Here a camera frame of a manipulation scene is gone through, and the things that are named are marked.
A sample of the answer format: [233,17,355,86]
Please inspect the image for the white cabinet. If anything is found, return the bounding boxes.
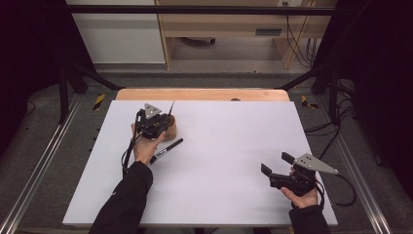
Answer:
[63,0,167,65]

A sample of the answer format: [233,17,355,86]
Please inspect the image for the person's left hand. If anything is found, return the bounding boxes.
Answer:
[131,123,168,166]

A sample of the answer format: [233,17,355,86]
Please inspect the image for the thin black floor cable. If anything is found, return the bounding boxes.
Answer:
[19,100,37,120]

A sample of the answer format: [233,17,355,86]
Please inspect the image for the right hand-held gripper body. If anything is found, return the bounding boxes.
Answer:
[268,153,340,198]

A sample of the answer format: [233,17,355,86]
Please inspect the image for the person's right hand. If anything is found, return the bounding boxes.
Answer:
[280,186,319,210]

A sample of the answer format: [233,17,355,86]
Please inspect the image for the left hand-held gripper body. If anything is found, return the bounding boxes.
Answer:
[134,102,170,140]

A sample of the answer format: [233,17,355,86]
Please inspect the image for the dark curtain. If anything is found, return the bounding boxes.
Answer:
[311,0,413,199]
[0,0,95,154]

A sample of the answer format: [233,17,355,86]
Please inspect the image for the thick black makeup brush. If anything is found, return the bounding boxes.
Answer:
[149,137,184,166]

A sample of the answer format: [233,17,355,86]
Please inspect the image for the grey desk handle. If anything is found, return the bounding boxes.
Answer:
[254,28,282,37]

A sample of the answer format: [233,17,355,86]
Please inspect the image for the white table board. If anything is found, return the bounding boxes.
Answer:
[61,99,339,227]

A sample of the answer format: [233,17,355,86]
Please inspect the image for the aluminium floor rail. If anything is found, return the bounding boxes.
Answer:
[316,96,395,234]
[0,94,84,234]

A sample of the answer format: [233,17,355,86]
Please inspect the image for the black floor cables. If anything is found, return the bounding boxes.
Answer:
[303,79,358,160]

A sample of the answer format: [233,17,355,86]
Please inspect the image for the black metal frame stand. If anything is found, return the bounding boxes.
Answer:
[57,61,126,125]
[276,62,342,126]

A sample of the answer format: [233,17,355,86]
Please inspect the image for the hand-held gripper cable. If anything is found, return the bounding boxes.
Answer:
[313,178,326,210]
[121,108,145,179]

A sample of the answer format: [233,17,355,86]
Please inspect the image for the right hand-held gripper cable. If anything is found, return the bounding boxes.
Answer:
[313,178,326,210]

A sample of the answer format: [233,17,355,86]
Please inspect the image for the black looped floor cable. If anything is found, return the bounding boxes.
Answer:
[334,173,357,208]

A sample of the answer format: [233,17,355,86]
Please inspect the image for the bundle of hanging black cables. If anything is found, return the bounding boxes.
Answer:
[283,1,320,68]

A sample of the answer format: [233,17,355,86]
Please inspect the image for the light wooden desk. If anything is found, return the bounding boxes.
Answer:
[155,0,339,70]

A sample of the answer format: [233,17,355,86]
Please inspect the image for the black horizontal frame bar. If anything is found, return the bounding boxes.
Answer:
[64,4,337,17]

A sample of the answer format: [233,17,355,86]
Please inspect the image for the wooden cup with animal figure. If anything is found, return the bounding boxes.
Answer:
[161,114,178,142]

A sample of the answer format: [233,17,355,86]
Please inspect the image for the left hand-held gripper cable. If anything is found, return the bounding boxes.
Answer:
[121,108,145,179]

